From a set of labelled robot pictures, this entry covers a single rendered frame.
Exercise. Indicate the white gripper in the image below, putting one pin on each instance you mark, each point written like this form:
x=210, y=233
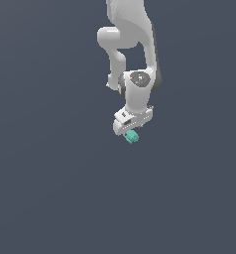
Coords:
x=131, y=119

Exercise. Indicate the small teal block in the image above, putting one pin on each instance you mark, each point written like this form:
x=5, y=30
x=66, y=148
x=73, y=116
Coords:
x=132, y=136

